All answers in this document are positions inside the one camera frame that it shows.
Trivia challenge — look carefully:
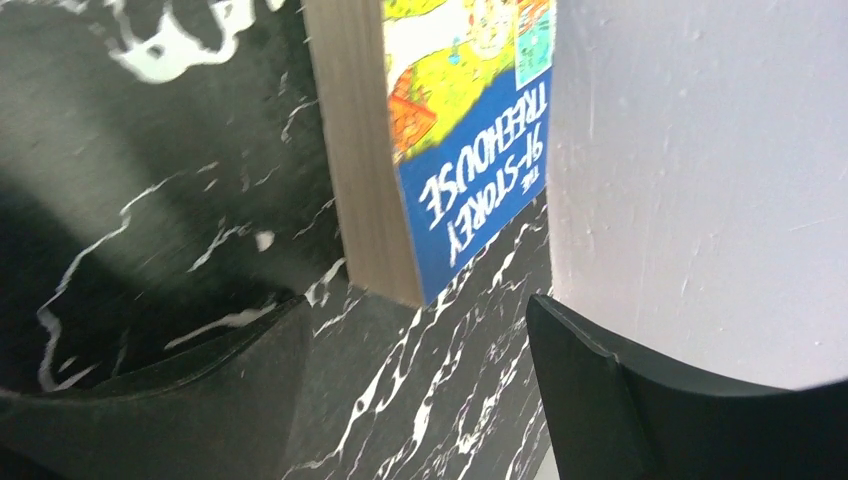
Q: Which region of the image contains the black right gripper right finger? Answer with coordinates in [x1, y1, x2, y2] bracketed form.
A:
[525, 294, 847, 479]

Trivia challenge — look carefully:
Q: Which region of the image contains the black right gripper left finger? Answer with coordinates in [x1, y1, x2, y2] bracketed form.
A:
[1, 298, 311, 479]

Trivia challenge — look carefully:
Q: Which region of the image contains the blue Treehouse book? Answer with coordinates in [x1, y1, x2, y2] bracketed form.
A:
[304, 0, 557, 307]

